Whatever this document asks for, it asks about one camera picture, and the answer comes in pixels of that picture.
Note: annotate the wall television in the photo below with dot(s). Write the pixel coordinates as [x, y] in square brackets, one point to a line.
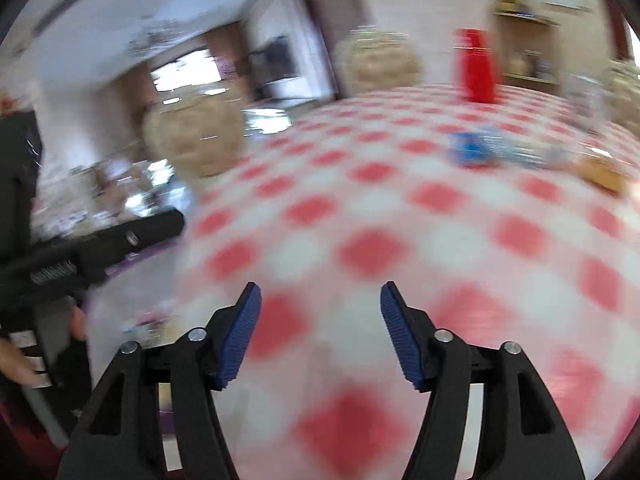
[272, 60]

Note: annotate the wooden wall shelf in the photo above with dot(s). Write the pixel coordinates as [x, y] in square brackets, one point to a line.
[525, 45]

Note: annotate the blue striped clear packet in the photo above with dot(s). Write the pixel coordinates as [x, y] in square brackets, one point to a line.
[520, 152]

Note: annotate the cream tufted chair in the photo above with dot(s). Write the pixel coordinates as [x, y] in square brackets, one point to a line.
[625, 95]
[195, 135]
[375, 65]

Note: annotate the red thermos jug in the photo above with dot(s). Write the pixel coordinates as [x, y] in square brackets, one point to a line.
[475, 70]

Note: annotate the red white checked tablecloth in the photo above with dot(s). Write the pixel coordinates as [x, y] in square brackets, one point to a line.
[375, 210]

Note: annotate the blue snack packet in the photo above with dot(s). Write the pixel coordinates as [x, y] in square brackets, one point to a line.
[470, 149]

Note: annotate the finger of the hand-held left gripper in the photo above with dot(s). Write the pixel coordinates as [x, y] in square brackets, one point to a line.
[145, 232]

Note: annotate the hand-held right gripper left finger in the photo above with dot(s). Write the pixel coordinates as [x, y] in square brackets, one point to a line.
[240, 340]

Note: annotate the yellow sandwich cake packet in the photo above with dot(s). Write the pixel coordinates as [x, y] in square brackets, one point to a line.
[602, 172]

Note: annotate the ceiling chandelier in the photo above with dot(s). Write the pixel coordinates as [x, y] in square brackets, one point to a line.
[155, 35]

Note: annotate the person's left hand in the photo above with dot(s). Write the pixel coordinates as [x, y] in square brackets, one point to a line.
[20, 362]

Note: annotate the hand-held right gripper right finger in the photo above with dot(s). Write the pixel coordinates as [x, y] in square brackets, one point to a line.
[400, 340]

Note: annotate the yellow label jar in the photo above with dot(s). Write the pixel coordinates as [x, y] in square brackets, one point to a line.
[507, 5]

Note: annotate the white floral pitcher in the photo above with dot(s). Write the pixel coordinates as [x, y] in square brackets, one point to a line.
[582, 102]

